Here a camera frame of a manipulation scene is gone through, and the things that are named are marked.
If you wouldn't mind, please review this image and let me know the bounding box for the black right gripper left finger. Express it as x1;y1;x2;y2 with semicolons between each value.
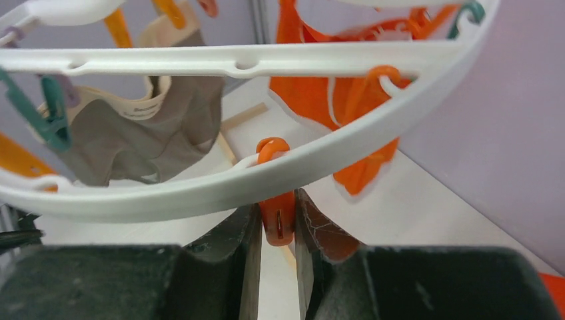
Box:
1;204;262;319

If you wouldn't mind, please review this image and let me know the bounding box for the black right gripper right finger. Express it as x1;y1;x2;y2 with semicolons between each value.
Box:
294;189;550;319

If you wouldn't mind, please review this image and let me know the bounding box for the beige grey underwear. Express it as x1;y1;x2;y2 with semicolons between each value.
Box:
35;2;226;187

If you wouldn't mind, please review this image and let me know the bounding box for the white round clip hanger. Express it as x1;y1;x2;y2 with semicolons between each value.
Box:
1;1;501;223

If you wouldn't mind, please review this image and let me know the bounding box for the orange underwear on hanger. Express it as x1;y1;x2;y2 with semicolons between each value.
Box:
269;1;460;196

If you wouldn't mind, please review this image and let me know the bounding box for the orange clothespin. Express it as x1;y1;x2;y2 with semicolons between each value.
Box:
256;137;296;247

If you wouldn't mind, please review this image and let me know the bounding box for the orange cloth in basket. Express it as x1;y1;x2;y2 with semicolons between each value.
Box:
539;273;565;319

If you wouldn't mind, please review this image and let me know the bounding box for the teal clothespin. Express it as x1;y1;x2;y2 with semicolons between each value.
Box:
1;69;80;151

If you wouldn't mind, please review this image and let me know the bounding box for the wooden rack frame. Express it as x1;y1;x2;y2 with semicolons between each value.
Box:
217;102;268;166

